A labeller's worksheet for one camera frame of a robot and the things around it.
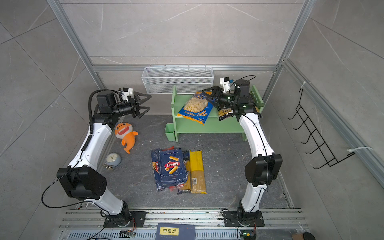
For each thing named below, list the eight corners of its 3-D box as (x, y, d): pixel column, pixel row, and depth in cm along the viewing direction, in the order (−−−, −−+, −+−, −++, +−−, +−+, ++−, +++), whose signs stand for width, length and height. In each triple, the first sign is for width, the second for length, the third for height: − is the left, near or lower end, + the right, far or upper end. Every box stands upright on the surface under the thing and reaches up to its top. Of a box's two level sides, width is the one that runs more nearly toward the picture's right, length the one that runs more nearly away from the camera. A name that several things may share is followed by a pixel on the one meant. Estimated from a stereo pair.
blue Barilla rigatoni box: (164, 190, 84) (161, 184, 76) (161, 158, 96) (158, 151, 89) (188, 184, 86) (188, 178, 78) (182, 154, 98) (181, 147, 91)
